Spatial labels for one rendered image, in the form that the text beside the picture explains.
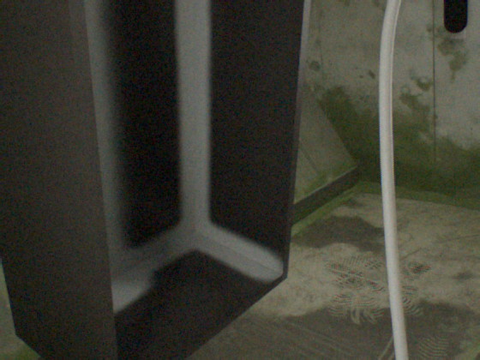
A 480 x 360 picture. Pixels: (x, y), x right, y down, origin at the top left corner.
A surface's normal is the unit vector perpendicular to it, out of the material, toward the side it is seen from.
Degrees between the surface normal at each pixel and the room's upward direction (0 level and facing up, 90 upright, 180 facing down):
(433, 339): 0
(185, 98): 102
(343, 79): 90
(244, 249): 90
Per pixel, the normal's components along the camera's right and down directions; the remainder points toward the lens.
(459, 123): -0.66, 0.33
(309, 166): 0.55, -0.40
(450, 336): -0.13, -0.94
